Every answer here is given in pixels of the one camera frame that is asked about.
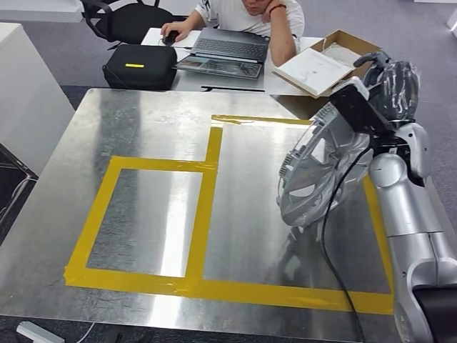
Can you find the white cabinet panel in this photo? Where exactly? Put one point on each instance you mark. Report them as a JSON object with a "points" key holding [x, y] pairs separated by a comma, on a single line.
{"points": [[29, 90]]}

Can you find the black computer mouse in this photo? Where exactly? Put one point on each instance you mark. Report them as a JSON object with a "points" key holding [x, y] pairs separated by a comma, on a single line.
{"points": [[171, 38]]}

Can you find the stainless steel workbench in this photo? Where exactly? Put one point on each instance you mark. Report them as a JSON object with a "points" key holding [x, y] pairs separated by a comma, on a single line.
{"points": [[142, 132]]}

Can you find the grey laptop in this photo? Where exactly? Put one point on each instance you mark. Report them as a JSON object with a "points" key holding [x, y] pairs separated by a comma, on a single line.
{"points": [[230, 47]]}

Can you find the white foam board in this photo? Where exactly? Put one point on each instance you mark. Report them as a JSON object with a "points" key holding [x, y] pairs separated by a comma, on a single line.
{"points": [[311, 71]]}

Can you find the white mouse pad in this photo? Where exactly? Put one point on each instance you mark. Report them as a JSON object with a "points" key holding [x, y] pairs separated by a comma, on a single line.
{"points": [[151, 38]]}

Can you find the black case with yellow label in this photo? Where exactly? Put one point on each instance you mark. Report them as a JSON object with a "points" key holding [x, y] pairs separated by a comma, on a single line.
{"points": [[139, 66]]}

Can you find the white power strip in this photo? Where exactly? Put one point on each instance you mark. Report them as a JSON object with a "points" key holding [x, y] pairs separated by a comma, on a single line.
{"points": [[39, 333]]}

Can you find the black office chair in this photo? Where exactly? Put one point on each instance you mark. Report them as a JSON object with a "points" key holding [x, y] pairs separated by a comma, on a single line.
{"points": [[132, 21]]}

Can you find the person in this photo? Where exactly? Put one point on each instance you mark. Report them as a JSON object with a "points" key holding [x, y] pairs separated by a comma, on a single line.
{"points": [[228, 12]]}

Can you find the yellow tape grid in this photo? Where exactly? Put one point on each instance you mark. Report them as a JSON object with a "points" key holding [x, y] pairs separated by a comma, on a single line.
{"points": [[207, 213]]}

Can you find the brown cardboard box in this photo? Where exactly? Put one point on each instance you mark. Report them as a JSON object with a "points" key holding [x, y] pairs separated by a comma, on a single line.
{"points": [[357, 45]]}

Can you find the black pen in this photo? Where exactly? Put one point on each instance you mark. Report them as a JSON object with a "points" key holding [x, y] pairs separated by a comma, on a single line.
{"points": [[232, 88]]}

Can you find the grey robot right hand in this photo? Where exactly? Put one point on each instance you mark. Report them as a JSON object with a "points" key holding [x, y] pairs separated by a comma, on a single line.
{"points": [[396, 90]]}

